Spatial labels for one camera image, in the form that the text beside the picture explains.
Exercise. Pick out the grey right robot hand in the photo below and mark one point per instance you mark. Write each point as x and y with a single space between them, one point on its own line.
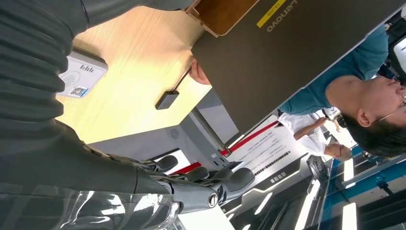
79 177

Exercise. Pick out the wooden card organizer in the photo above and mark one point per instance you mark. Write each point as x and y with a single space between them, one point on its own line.
222 16

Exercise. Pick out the grey white card reader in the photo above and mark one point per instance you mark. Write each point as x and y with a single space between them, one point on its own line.
82 73

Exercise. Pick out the person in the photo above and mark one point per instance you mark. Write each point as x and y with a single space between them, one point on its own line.
349 63

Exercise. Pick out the small black usb hub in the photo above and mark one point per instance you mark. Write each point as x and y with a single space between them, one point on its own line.
166 100

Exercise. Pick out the grey laptop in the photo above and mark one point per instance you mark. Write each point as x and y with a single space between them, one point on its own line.
269 70

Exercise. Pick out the white poster with red stripe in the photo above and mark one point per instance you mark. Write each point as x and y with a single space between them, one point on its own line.
269 149

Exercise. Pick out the bystander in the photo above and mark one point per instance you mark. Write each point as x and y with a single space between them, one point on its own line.
298 123

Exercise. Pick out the chrome stanchion post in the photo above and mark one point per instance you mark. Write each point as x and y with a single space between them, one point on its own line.
206 130

